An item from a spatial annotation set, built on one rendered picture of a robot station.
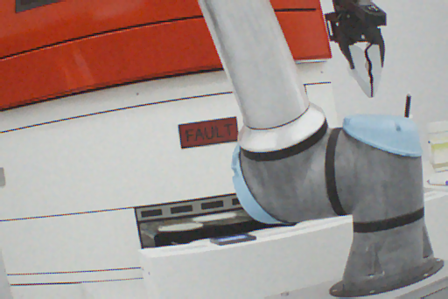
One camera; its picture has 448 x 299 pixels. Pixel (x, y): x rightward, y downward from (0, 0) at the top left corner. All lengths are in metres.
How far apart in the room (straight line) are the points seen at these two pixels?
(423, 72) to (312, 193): 2.75
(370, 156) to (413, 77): 2.74
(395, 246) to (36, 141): 1.03
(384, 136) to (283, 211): 0.18
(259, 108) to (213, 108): 0.87
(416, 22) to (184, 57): 2.09
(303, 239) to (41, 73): 0.74
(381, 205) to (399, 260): 0.09
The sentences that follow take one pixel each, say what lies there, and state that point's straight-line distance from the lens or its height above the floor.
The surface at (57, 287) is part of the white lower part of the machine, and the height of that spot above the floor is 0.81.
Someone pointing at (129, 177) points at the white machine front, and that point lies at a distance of 2.14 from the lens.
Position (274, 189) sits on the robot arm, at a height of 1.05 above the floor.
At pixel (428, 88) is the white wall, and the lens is 4.06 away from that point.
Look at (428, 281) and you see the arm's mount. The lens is 1.28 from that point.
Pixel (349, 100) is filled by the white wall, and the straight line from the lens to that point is 3.88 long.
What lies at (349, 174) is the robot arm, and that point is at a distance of 1.30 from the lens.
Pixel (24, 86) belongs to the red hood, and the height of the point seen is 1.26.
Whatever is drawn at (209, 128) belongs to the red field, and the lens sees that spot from 2.17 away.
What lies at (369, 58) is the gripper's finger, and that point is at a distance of 1.65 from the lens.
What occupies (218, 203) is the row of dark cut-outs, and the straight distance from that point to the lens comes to 2.18.
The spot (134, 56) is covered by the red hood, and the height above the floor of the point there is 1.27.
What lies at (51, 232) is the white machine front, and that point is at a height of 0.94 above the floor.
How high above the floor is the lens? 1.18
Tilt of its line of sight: 3 degrees down
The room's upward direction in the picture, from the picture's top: 7 degrees counter-clockwise
